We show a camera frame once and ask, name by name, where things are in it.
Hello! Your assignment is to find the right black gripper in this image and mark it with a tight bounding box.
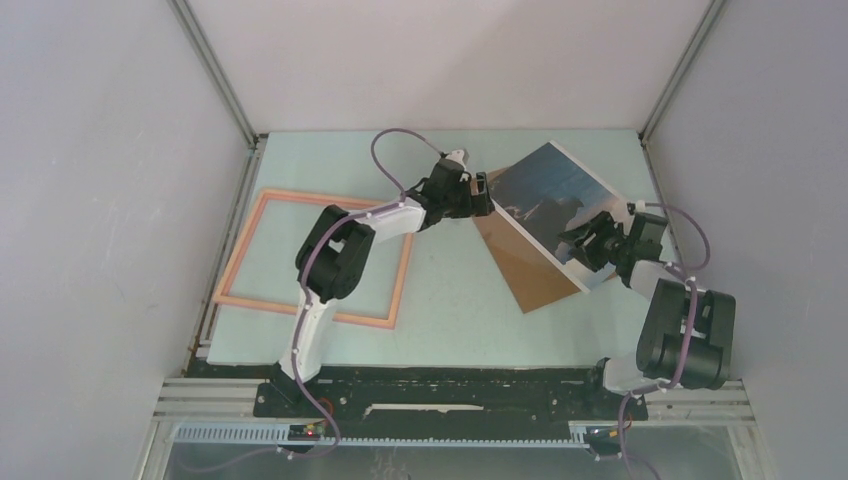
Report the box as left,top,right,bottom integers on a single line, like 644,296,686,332
555,210,632,273

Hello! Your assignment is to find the landscape photo print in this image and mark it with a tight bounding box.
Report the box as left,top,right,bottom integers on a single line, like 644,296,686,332
489,141,630,292

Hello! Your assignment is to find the orange wooden picture frame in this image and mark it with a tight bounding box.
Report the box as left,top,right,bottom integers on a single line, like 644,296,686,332
213,188,413,330

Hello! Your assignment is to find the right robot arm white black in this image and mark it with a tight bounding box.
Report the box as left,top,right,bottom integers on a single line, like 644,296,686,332
559,209,736,418

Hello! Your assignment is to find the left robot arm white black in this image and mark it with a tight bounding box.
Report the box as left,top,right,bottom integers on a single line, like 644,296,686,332
277,154,495,417

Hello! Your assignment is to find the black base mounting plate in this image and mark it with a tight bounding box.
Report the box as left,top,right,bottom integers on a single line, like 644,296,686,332
253,366,648,441

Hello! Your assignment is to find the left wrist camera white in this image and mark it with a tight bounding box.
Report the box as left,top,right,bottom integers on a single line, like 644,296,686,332
441,149,468,169

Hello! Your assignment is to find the right aluminium corner post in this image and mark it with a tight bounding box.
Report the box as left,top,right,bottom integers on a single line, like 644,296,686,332
639,0,729,146

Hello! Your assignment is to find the aluminium corner post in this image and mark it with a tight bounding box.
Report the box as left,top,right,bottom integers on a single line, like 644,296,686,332
167,0,259,149
639,0,729,146

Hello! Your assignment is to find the left aluminium corner post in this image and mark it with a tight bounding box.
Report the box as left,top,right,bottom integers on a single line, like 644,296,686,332
167,0,259,149

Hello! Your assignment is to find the grey cable duct strip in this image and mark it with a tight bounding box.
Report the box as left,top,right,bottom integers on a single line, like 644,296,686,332
173,423,588,448

